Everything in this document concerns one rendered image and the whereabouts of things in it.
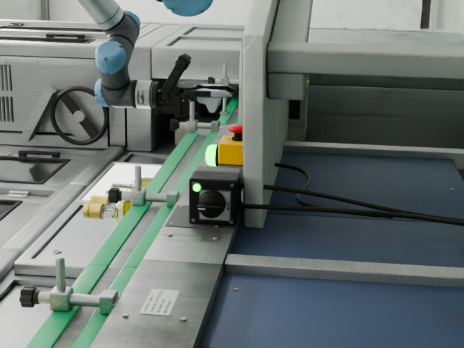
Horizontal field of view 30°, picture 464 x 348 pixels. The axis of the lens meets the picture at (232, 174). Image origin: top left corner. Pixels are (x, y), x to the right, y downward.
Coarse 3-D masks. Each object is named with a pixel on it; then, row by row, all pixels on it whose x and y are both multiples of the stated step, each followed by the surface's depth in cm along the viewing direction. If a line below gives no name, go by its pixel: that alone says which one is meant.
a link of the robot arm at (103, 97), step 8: (136, 80) 230; (96, 88) 228; (104, 88) 226; (128, 88) 227; (96, 96) 229; (104, 96) 228; (112, 96) 227; (120, 96) 227; (128, 96) 227; (104, 104) 230; (112, 104) 230; (120, 104) 229; (128, 104) 229
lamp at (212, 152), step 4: (208, 148) 173; (212, 148) 173; (216, 148) 172; (208, 152) 173; (212, 152) 172; (216, 152) 172; (208, 156) 172; (212, 156) 172; (216, 156) 172; (208, 160) 173; (212, 160) 172; (216, 160) 172; (208, 164) 174; (212, 164) 173; (216, 164) 173
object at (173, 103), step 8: (152, 88) 227; (160, 88) 232; (176, 88) 226; (184, 88) 225; (192, 88) 226; (152, 96) 227; (160, 96) 229; (168, 96) 228; (176, 96) 226; (184, 96) 226; (152, 104) 228; (160, 104) 229; (168, 104) 229; (176, 104) 227; (184, 104) 227; (160, 112) 231; (168, 112) 231; (176, 112) 227; (184, 112) 228
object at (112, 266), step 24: (192, 144) 205; (168, 168) 184; (192, 168) 184; (144, 216) 155; (120, 240) 142; (144, 240) 142; (96, 264) 132; (120, 264) 133; (96, 288) 124; (120, 288) 123; (72, 312) 116; (96, 312) 116; (48, 336) 109; (72, 336) 110
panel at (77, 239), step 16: (80, 208) 241; (64, 224) 227; (80, 224) 227; (96, 224) 228; (112, 224) 228; (48, 240) 215; (64, 240) 216; (80, 240) 216; (96, 240) 216; (32, 256) 204; (48, 256) 205; (64, 256) 205; (80, 256) 206; (16, 272) 200; (32, 272) 200; (48, 272) 199; (80, 272) 198
